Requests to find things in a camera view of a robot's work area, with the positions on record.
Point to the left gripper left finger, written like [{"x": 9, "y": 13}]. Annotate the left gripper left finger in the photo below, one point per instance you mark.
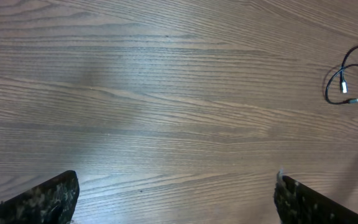
[{"x": 51, "y": 202}]

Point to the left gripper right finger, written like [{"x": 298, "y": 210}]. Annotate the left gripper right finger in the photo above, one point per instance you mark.
[{"x": 298, "y": 204}]

